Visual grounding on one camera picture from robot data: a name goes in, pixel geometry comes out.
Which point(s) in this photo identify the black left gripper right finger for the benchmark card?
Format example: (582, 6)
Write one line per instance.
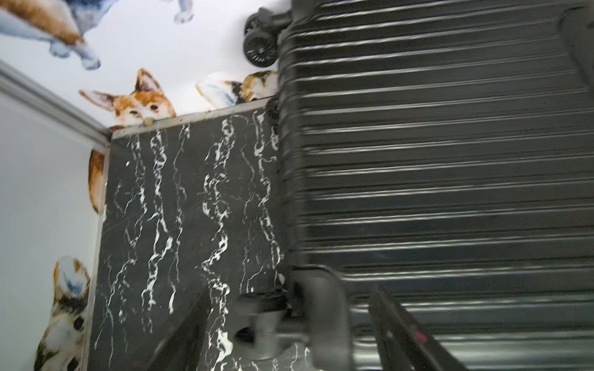
(402, 343)

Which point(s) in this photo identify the black hard-shell suitcase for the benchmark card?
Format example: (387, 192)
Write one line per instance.
(441, 150)

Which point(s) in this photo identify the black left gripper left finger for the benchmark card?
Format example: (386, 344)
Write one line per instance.
(181, 340)

